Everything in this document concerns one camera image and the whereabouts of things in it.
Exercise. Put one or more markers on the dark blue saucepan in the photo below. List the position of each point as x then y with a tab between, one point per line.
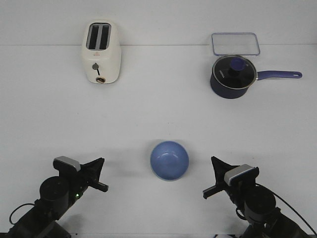
228	93

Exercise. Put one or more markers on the blue bowl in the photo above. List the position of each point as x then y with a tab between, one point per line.
169	160

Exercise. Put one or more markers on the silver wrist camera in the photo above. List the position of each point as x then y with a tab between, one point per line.
240	173
64	162

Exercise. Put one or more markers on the glass pot lid blue knob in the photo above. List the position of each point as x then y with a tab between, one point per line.
234	72

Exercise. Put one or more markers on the white two-slot toaster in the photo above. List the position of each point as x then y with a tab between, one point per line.
101	52

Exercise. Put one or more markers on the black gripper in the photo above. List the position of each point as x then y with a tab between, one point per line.
234	190
88	177

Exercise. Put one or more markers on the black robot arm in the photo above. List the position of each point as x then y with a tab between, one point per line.
57	195
254	203

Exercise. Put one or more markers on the clear plastic container lid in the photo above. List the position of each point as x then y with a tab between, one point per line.
237	43

